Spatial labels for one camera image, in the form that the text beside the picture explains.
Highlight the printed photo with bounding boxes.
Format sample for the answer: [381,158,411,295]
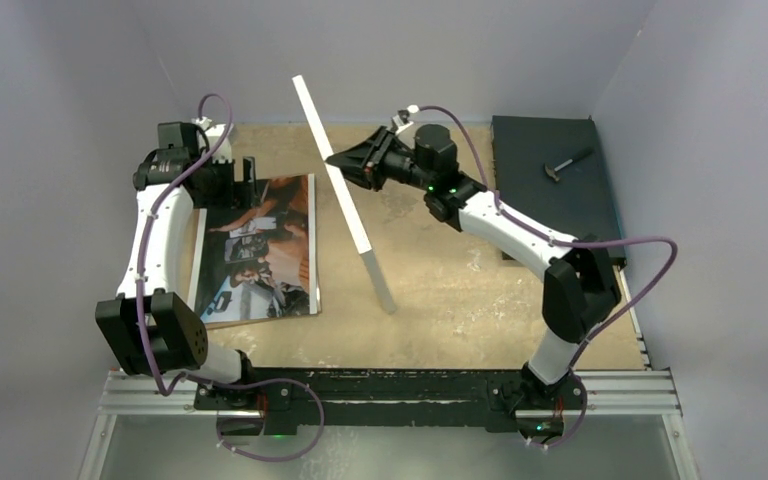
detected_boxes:
[189,174,320,327]

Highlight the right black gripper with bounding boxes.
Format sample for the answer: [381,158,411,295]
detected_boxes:
[329,126,436,192]

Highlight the black foam block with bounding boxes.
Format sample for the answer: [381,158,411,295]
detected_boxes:
[491,115,623,240]

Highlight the white wooden picture frame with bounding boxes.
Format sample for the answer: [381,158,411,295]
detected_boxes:
[292,75,397,314]

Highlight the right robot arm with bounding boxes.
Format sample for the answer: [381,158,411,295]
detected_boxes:
[326,124,621,407]

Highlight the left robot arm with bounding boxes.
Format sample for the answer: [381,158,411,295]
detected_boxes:
[95,146,258,409]

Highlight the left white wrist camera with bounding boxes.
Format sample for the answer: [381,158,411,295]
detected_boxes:
[191,117,233,164]

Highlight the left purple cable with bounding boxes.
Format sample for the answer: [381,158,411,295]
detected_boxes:
[133,92,326,464]

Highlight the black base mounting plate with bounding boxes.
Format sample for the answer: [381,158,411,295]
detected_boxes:
[194,367,585,437]

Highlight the aluminium rail frame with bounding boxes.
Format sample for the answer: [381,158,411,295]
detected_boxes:
[76,117,701,480]

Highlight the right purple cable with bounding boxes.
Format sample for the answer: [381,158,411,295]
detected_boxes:
[417,104,679,453]

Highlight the small hammer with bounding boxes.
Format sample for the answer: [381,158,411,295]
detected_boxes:
[544,147,594,183]

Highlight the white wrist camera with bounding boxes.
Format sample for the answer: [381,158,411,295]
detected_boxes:
[389,104,420,136]
[191,117,233,164]

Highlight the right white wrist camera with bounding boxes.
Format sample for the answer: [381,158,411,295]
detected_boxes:
[389,104,420,136]

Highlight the purple cable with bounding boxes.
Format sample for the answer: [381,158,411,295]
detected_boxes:
[133,92,326,464]
[417,104,679,453]

